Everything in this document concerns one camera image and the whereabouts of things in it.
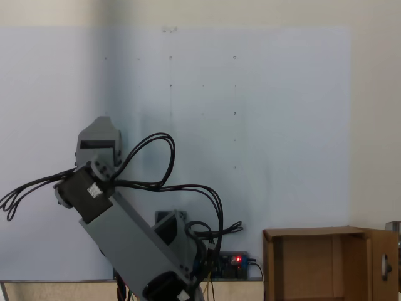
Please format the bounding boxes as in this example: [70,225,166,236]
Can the circuit board with blue module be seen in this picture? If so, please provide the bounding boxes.
[212,250,252,280]

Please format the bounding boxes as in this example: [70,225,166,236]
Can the brown cardboard box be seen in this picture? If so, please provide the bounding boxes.
[262,225,400,301]

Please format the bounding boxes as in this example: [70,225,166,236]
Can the black gripper cable bundle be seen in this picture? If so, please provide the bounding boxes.
[0,168,78,222]

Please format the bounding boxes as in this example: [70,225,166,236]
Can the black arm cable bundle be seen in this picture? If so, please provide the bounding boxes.
[111,132,244,251]

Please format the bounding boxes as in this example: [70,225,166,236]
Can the yellow jumper wire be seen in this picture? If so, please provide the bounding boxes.
[205,272,216,301]

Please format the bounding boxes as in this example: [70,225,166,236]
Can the black power cable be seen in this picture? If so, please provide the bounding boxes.
[250,258,266,301]

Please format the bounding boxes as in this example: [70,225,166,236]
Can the metal corner bracket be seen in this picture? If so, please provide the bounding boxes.
[385,221,401,249]

